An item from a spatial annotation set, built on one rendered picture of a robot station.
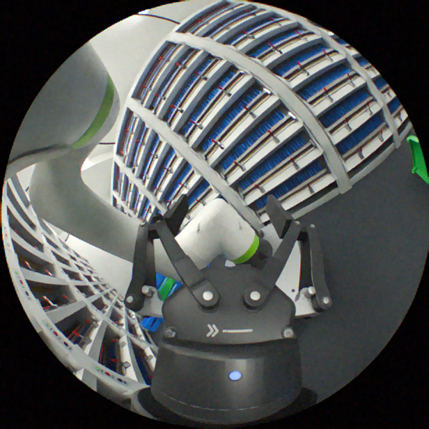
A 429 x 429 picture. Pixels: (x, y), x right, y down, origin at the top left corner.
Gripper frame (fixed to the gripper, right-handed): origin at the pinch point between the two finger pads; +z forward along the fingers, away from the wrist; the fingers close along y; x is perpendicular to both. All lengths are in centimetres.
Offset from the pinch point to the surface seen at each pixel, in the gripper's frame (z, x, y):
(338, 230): 21, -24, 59
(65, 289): -23, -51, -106
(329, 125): 49, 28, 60
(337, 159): 43, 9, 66
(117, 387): -43, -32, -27
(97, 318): -25, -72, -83
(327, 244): 18, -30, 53
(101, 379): -43, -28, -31
